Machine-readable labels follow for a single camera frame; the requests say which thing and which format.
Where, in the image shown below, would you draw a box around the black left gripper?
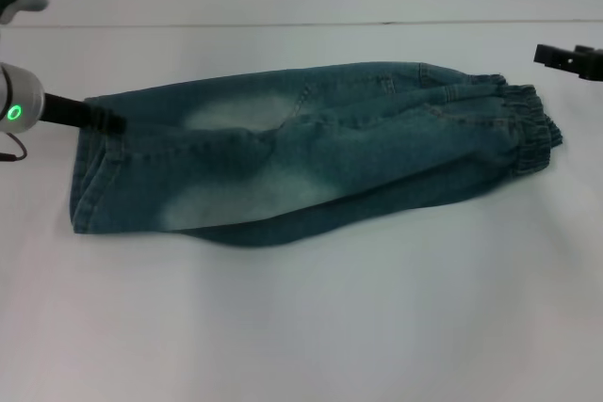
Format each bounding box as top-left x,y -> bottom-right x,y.
41,92 -> 127,137

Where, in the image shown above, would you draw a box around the blue denim shorts with print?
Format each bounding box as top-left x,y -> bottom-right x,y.
70,60 -> 565,249

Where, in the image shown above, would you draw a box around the left arm plug and cable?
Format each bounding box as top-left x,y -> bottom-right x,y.
0,132 -> 28,163

